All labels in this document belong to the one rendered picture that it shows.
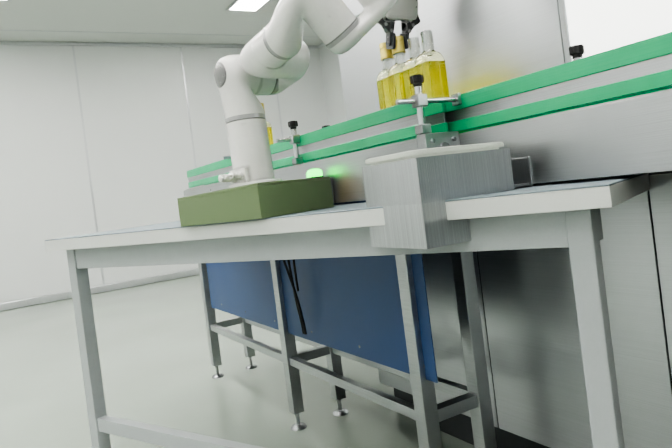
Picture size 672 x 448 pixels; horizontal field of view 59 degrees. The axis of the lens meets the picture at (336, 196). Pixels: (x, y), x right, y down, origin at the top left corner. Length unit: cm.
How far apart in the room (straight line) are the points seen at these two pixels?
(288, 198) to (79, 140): 583
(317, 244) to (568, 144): 53
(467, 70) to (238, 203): 67
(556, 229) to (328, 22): 59
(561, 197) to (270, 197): 61
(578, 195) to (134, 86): 659
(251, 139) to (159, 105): 593
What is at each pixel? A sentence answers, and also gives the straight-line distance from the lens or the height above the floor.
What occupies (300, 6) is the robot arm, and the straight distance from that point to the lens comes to 124.
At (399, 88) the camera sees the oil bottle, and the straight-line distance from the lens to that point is 155.
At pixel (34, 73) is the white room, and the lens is 716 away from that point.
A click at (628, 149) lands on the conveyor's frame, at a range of 108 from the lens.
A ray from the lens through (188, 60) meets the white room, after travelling 752.
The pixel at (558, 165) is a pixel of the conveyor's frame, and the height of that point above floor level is 78.
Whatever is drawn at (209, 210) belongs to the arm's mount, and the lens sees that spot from 138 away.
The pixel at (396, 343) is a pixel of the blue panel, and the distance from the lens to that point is 152.
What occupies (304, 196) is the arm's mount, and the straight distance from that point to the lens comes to 139.
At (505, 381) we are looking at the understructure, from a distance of 170.
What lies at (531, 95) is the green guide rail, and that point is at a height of 92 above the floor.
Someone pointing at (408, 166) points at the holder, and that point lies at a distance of 103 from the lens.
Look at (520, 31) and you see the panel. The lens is 147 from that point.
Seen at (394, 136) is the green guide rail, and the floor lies 90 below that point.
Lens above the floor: 79
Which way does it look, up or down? 1 degrees down
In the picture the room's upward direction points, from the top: 7 degrees counter-clockwise
